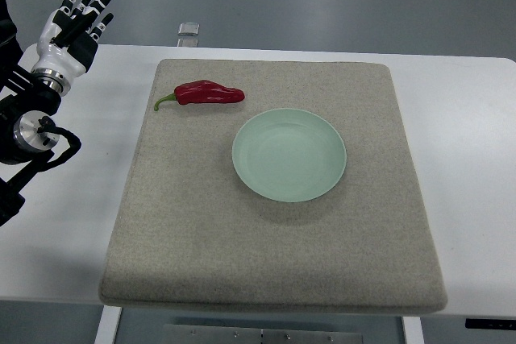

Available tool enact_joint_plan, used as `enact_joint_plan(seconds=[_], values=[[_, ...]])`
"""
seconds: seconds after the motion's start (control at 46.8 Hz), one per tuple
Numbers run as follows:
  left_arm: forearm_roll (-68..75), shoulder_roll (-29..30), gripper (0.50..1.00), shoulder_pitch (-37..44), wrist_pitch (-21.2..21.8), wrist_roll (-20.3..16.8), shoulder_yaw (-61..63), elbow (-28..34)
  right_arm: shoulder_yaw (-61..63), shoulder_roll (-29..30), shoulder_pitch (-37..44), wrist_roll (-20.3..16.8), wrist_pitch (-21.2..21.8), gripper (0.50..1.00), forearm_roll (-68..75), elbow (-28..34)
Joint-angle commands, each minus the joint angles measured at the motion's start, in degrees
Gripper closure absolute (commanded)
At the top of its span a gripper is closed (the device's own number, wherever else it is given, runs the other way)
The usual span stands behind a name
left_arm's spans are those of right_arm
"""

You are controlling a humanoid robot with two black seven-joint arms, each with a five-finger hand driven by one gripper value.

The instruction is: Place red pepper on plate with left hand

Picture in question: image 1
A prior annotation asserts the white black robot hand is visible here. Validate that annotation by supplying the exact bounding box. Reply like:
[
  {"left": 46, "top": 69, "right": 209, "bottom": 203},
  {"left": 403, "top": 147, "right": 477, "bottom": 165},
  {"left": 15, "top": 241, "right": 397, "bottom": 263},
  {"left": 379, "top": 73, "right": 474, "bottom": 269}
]
[{"left": 32, "top": 0, "right": 114, "bottom": 82}]

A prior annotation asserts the red pepper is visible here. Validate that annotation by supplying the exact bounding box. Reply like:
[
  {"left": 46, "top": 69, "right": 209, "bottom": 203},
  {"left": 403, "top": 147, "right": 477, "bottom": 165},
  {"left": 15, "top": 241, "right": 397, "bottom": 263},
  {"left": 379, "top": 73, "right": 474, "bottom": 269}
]
[{"left": 153, "top": 80, "right": 245, "bottom": 111}]

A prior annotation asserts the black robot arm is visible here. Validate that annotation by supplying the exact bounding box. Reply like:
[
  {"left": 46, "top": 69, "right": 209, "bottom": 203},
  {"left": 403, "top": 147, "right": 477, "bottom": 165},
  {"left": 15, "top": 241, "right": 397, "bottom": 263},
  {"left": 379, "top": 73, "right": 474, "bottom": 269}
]
[{"left": 1, "top": 0, "right": 81, "bottom": 224}]

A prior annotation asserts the light green plate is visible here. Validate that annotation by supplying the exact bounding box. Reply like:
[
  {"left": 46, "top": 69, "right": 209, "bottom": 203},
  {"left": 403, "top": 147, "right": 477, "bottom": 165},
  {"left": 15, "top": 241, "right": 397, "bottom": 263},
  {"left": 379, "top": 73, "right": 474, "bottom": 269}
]
[{"left": 231, "top": 108, "right": 347, "bottom": 203}]

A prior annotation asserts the clear floor marker upper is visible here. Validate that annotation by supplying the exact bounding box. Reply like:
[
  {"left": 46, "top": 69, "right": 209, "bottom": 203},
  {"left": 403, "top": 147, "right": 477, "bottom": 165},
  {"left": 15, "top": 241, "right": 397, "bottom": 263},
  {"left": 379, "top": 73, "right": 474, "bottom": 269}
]
[{"left": 177, "top": 22, "right": 200, "bottom": 36}]

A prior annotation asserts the beige felt mat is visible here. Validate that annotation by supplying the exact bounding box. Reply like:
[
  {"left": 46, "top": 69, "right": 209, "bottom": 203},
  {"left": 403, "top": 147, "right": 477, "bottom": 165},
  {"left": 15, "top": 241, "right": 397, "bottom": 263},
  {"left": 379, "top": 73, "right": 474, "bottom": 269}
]
[{"left": 99, "top": 59, "right": 447, "bottom": 315}]

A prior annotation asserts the white table leg left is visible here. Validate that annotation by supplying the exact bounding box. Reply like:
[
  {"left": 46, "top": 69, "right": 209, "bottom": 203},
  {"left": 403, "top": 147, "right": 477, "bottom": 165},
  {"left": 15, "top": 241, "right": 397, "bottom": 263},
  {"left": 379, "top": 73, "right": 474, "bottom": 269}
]
[{"left": 94, "top": 306, "right": 122, "bottom": 344}]

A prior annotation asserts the white table leg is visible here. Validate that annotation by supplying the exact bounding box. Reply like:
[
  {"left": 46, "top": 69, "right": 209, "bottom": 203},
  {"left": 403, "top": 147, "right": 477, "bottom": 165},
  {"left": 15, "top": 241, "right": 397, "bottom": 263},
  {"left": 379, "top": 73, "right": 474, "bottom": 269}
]
[
  {"left": 402, "top": 317, "right": 425, "bottom": 344},
  {"left": 94, "top": 306, "right": 122, "bottom": 344}
]

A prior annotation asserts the white table leg right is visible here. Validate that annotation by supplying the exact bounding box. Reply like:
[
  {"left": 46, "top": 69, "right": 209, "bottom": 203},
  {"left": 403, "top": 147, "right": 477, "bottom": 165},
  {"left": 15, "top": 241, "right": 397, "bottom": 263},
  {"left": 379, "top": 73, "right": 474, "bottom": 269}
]
[{"left": 402, "top": 317, "right": 425, "bottom": 344}]

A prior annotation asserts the black table control panel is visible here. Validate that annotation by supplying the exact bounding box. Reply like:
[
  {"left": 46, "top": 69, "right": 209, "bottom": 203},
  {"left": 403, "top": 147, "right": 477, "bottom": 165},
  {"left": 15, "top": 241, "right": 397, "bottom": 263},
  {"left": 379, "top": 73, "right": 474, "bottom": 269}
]
[{"left": 464, "top": 318, "right": 516, "bottom": 331}]

